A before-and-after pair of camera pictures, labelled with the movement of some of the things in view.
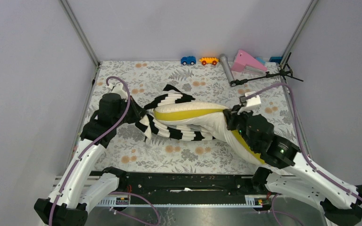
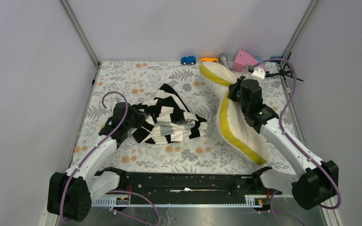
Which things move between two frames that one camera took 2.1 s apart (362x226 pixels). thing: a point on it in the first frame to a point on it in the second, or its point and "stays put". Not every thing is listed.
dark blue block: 275,59 stays put
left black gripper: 137,111 to 141,117
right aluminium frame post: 284,59 stays put
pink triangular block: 242,59 stays put
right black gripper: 232,116 to 233,88
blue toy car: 188,60 stays put
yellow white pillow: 211,116 to 239,127
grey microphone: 229,74 stays put
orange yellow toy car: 209,60 stays put
